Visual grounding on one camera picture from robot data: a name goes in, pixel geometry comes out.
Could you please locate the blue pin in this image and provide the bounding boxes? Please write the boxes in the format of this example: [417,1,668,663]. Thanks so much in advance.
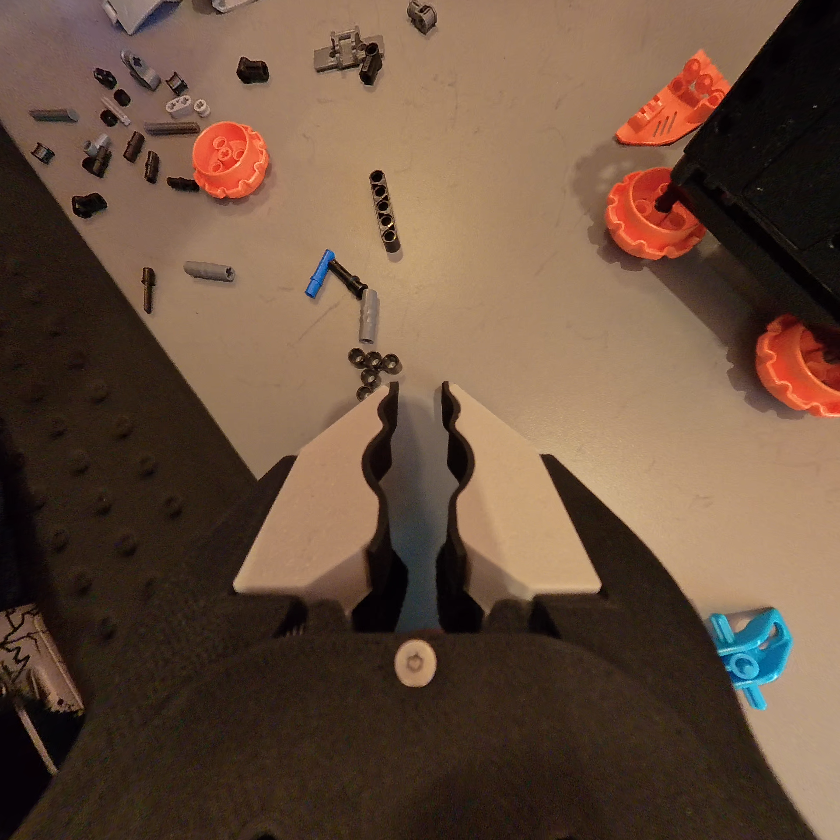
[304,249,336,298]

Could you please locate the white patterned badge card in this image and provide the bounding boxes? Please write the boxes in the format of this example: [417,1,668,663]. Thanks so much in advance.
[0,607,86,778]

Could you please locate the blue plastic separator tool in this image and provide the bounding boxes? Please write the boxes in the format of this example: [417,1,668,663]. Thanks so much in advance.
[705,607,794,711]

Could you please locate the scattered small building pieces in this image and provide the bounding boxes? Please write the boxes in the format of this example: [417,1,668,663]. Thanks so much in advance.
[29,49,212,221]

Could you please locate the toy robot model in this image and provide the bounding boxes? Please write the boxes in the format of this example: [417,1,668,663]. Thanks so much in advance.
[604,0,840,419]

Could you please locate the grey and black hinge assembly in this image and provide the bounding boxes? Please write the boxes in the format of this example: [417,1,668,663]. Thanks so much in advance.
[313,26,385,87]

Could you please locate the black straight beam with holes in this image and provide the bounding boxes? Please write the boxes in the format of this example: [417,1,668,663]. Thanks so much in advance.
[368,169,403,255]

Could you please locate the dark perforated panel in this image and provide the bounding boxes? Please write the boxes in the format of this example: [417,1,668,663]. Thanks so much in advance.
[0,121,293,723]

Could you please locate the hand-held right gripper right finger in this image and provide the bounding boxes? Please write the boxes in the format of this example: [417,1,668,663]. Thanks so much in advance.
[436,381,603,634]

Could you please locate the orange toothed wheel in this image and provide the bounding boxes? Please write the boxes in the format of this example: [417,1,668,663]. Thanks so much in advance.
[192,121,272,200]

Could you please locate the orange wedge piece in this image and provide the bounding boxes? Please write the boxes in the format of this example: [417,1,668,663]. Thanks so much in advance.
[615,49,731,147]

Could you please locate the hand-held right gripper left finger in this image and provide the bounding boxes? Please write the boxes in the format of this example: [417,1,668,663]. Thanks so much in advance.
[233,382,403,634]

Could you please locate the grey panel pieces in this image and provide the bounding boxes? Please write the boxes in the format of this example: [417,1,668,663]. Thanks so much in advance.
[101,0,183,35]

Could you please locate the cluster of black bushes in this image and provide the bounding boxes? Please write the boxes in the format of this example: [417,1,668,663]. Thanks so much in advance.
[348,348,403,402]

